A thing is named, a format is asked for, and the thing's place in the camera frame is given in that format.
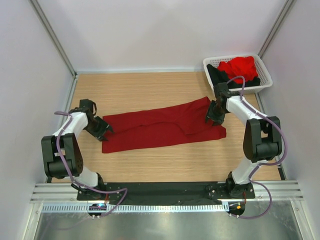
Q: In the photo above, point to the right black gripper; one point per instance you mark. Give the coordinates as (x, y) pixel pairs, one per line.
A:
(210, 114)

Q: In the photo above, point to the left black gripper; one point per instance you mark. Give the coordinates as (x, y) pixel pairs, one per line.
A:
(100, 134)

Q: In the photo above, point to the dark red t-shirt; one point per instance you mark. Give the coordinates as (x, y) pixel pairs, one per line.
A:
(162, 127)

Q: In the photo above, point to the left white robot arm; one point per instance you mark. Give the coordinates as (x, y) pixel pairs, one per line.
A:
(61, 153)

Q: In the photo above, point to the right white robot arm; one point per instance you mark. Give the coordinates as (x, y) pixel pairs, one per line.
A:
(262, 140)

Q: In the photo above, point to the black shirt in basket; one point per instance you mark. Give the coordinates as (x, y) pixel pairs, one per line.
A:
(216, 75)

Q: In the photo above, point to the bright red shirt in basket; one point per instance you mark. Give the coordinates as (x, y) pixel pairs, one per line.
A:
(241, 66)

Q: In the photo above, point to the white plastic basket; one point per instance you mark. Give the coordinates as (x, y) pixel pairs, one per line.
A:
(263, 74)

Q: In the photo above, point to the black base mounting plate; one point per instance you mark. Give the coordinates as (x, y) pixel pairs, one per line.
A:
(174, 193)

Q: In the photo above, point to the white slotted cable duct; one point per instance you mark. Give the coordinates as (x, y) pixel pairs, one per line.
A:
(102, 208)

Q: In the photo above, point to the left aluminium corner post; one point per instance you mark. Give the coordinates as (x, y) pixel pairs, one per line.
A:
(52, 35)

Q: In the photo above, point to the aluminium corner post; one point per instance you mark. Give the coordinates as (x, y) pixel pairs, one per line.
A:
(280, 19)
(52, 35)

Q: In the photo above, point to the aluminium front frame rail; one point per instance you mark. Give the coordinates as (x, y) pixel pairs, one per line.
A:
(63, 192)

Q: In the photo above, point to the right aluminium corner post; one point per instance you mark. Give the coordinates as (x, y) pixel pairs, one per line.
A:
(280, 19)

